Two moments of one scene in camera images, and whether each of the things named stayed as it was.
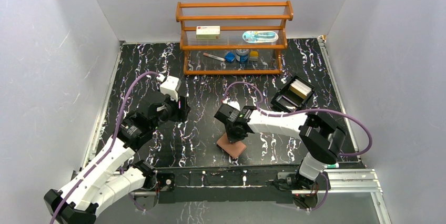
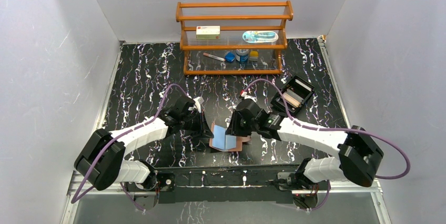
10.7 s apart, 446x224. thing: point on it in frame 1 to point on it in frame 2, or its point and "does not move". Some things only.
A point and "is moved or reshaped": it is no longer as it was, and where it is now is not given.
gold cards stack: [296, 91] to [292, 100]
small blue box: [230, 57] does not move
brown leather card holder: [233, 149] is moved or reshaped
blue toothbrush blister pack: [260, 36] does not move
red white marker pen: [213, 57] does not move
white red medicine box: [208, 32] does not move
